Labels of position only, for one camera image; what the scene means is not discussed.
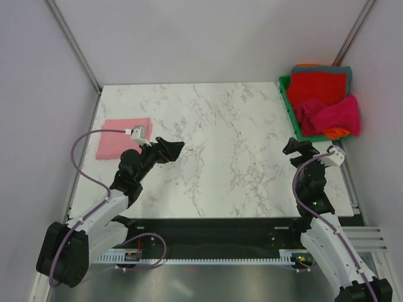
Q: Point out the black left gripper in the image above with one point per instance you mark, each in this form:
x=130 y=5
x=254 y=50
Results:
x=173 y=149

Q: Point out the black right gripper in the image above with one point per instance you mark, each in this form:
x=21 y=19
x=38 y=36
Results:
x=305 y=148

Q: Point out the magenta t-shirt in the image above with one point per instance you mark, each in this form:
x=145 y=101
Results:
x=345 y=114

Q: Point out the light pink t-shirt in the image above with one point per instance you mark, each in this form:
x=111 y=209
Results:
x=112 y=145

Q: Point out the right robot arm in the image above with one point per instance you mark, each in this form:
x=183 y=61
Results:
x=319 y=230

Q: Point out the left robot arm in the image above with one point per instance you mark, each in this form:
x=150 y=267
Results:
x=68 y=249

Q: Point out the orange t-shirt under stack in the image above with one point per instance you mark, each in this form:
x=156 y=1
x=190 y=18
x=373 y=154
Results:
x=307 y=65

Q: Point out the dark pink crumpled t-shirt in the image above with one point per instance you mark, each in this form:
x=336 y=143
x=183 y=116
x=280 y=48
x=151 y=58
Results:
x=304 y=112

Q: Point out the orange crumpled t-shirt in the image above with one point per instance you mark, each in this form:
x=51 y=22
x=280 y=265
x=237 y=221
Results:
x=335 y=133

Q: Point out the red t-shirt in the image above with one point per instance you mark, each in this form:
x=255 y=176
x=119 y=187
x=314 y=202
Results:
x=329 y=88

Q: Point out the green plastic bin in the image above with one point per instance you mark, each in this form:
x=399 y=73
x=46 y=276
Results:
x=284 y=83

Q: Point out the grey t-shirt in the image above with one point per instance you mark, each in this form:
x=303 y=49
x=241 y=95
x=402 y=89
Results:
x=326 y=68

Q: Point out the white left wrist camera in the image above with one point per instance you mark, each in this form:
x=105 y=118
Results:
x=138 y=134

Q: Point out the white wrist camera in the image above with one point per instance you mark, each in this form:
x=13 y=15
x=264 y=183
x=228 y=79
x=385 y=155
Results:
x=138 y=134
x=335 y=158

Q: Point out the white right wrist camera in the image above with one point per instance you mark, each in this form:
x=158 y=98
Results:
x=335 y=158

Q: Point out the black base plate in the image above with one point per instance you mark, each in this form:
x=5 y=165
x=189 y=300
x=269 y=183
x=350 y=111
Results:
x=211 y=238

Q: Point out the right aluminium frame post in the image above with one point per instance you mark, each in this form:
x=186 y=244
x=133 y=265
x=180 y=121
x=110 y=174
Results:
x=354 y=31

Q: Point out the aluminium frame post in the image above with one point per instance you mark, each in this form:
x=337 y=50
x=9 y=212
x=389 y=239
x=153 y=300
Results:
x=73 y=44
x=354 y=31

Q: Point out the white slotted cable duct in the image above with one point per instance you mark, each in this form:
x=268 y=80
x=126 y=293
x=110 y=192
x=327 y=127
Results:
x=121 y=257

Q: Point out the right aluminium rail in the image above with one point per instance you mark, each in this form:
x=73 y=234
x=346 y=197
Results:
x=365 y=238

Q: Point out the left aluminium frame post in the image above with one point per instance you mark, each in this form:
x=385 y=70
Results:
x=73 y=44

